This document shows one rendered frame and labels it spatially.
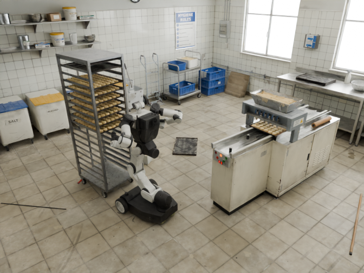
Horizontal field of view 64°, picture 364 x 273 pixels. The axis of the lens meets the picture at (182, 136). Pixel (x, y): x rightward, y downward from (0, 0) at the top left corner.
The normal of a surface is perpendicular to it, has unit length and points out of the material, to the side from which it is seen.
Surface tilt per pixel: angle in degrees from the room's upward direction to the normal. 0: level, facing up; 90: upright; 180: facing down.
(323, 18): 90
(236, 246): 0
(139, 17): 90
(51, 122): 95
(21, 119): 91
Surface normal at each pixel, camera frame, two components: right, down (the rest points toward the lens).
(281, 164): -0.79, 0.28
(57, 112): 0.65, 0.36
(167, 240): 0.00, -0.89
